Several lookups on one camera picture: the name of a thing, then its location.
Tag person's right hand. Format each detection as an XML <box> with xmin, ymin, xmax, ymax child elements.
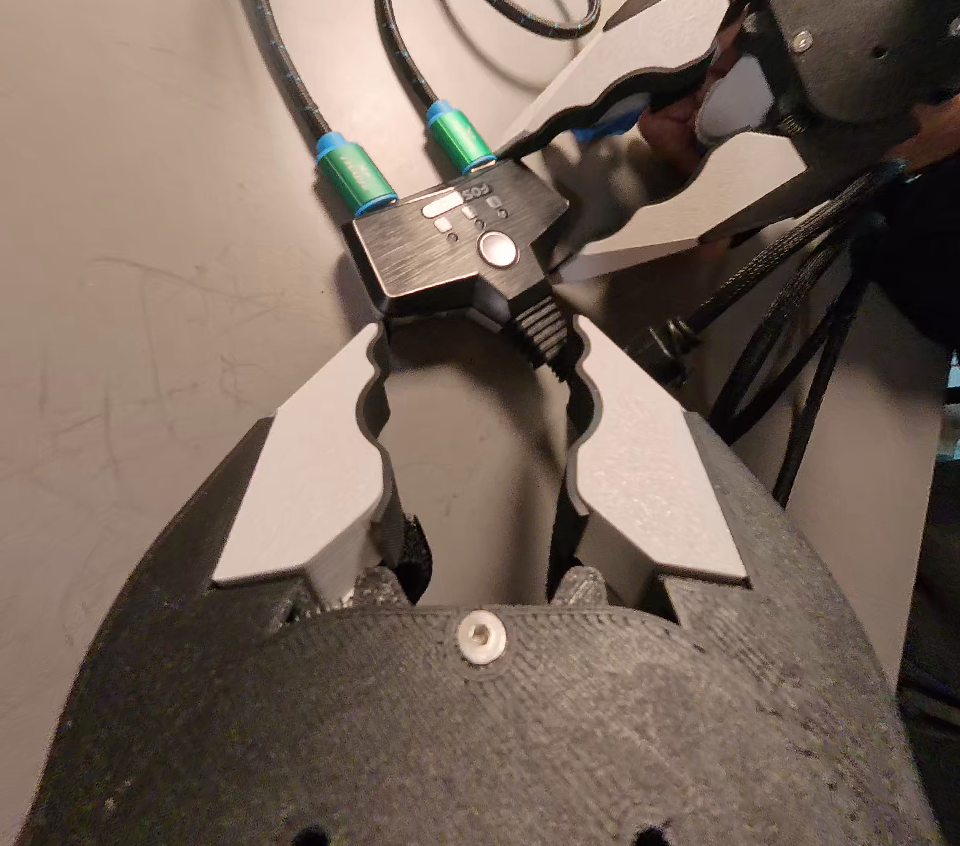
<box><xmin>637</xmin><ymin>103</ymin><xmax>714</xmax><ymax>180</ymax></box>

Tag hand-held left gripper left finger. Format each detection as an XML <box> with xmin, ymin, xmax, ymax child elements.
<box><xmin>212</xmin><ymin>323</ymin><xmax>410</xmax><ymax>611</ymax></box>

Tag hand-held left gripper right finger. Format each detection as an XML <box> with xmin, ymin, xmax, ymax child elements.
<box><xmin>547</xmin><ymin>315</ymin><xmax>753</xmax><ymax>596</ymax></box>

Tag black hdmi switch box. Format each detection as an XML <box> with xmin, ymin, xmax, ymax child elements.
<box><xmin>341</xmin><ymin>158</ymin><xmax>571</xmax><ymax>382</ymax></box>

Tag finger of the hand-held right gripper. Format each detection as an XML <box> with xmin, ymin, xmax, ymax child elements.
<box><xmin>495</xmin><ymin>0</ymin><xmax>736</xmax><ymax>161</ymax></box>
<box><xmin>551</xmin><ymin>54</ymin><xmax>811</xmax><ymax>285</ymax></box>

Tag green plug braided cable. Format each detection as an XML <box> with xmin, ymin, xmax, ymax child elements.
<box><xmin>375</xmin><ymin>0</ymin><xmax>605</xmax><ymax>178</ymax></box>
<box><xmin>232</xmin><ymin>0</ymin><xmax>400</xmax><ymax>219</ymax></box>

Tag black cable with blue plug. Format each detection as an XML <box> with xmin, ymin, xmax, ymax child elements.
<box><xmin>626</xmin><ymin>159</ymin><xmax>912</xmax><ymax>510</ymax></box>

